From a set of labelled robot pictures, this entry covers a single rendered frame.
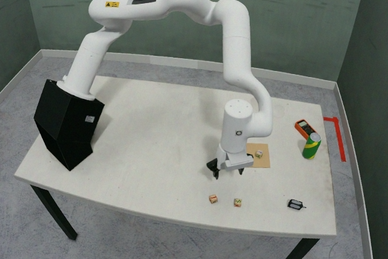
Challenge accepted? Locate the tan square mat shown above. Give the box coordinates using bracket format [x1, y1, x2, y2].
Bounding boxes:
[246, 143, 270, 168]

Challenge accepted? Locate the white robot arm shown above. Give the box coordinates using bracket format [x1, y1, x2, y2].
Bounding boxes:
[56, 0, 273, 172]

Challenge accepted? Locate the green and yellow drink can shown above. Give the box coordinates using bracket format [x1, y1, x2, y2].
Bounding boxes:
[303, 133, 321, 159]

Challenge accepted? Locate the orange multimeter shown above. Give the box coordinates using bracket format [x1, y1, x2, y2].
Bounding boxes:
[295, 119, 317, 140]

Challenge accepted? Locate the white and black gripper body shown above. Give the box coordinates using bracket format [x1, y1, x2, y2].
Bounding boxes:
[215, 143, 229, 170]

